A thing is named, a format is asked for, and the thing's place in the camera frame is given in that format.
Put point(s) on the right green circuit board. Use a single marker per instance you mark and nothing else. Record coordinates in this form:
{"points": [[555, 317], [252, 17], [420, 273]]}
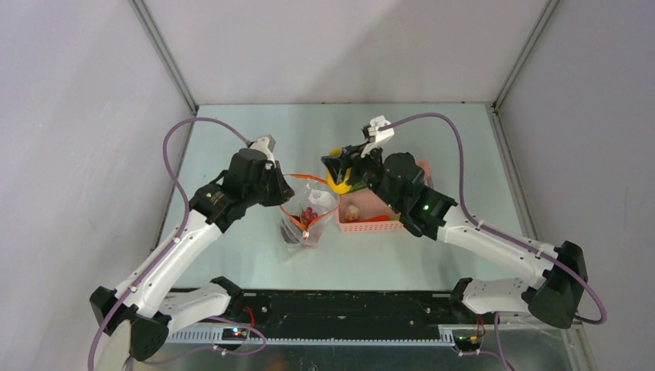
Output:
{"points": [[467, 343]]}

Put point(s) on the left green circuit board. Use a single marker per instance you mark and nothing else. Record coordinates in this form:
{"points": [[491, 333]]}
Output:
{"points": [[234, 334]]}

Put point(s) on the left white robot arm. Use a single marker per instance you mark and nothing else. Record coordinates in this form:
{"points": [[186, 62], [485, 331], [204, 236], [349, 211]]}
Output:
{"points": [[141, 300]]}

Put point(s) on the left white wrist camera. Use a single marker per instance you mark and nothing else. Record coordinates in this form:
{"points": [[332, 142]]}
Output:
{"points": [[264, 144]]}

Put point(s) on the clear zip bag orange zipper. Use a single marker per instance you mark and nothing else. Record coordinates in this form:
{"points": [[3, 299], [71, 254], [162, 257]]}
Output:
{"points": [[314, 192]]}

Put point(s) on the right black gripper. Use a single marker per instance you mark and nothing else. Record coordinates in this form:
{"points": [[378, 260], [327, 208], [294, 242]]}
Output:
{"points": [[351, 167]]}

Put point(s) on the orange carrot green top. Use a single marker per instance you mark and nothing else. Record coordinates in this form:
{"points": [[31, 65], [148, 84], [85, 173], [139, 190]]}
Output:
{"points": [[380, 219]]}

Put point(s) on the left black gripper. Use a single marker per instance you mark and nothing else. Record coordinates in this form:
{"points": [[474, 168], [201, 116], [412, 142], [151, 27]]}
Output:
{"points": [[283, 192]]}

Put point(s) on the white garlic bulb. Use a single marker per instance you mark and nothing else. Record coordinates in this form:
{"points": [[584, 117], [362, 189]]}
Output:
{"points": [[351, 214]]}

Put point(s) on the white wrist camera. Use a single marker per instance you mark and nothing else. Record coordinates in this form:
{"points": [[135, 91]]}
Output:
{"points": [[264, 144], [377, 133]]}

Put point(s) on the green circuit board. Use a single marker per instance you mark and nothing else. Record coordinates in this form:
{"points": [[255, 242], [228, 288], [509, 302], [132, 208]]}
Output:
{"points": [[467, 343], [234, 334]]}

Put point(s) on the red grape bunch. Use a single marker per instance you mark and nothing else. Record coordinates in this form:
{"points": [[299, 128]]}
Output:
{"points": [[308, 216]]}

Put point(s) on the grey slotted cable duct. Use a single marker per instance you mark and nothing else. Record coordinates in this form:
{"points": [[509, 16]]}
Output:
{"points": [[204, 334]]}

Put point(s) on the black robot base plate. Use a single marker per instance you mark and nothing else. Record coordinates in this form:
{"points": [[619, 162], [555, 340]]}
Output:
{"points": [[379, 314]]}

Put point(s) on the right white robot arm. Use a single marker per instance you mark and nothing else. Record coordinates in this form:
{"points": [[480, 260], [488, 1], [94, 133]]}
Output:
{"points": [[550, 279]]}

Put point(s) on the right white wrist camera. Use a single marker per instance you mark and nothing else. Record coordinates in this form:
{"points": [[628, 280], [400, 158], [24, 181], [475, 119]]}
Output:
{"points": [[377, 133]]}

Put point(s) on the pink plastic basket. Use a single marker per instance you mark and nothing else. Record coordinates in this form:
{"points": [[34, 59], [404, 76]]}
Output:
{"points": [[370, 205]]}

